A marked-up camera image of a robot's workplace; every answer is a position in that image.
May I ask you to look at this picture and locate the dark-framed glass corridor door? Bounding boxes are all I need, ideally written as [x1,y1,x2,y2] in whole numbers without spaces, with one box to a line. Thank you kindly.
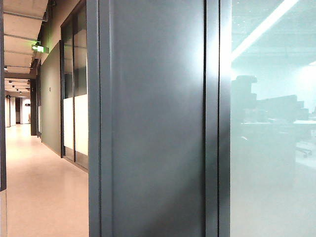
[59,4,89,171]

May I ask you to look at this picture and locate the frosted glass partition pane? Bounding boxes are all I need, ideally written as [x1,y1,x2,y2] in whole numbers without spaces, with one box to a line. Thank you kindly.
[230,0,316,237]

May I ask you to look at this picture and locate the green illuminated exit sign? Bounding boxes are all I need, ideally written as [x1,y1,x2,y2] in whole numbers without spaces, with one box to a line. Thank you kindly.
[31,41,50,54]

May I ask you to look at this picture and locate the grey ceiling conduit pipe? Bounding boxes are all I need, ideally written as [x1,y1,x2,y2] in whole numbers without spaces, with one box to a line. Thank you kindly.
[3,33,41,41]

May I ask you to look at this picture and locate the dark vertical door frame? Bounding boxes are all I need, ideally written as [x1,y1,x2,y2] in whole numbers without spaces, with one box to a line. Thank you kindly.
[0,0,7,192]

